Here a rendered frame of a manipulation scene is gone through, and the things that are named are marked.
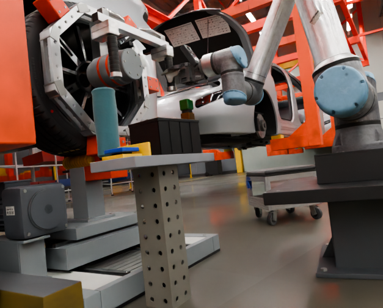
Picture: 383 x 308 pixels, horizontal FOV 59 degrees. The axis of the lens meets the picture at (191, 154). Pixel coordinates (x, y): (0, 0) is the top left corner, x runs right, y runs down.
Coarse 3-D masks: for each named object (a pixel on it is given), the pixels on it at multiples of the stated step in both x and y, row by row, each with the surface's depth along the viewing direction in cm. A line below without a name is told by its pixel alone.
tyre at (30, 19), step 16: (32, 16) 128; (32, 32) 125; (32, 48) 125; (32, 64) 124; (32, 80) 123; (32, 96) 123; (48, 112) 127; (48, 128) 130; (64, 128) 132; (48, 144) 140; (64, 144) 139; (80, 144) 138
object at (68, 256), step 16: (48, 240) 142; (64, 240) 148; (80, 240) 133; (96, 240) 131; (112, 240) 138; (128, 240) 146; (48, 256) 125; (64, 256) 120; (80, 256) 124; (96, 256) 130
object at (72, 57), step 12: (72, 24) 146; (84, 24) 149; (60, 36) 158; (72, 36) 159; (84, 36) 159; (60, 48) 139; (84, 48) 168; (72, 60) 142; (84, 60) 148; (72, 72) 142; (84, 72) 152; (72, 84) 141; (132, 84) 170; (84, 96) 146; (120, 96) 172; (132, 96) 169; (120, 108) 169; (120, 120) 161
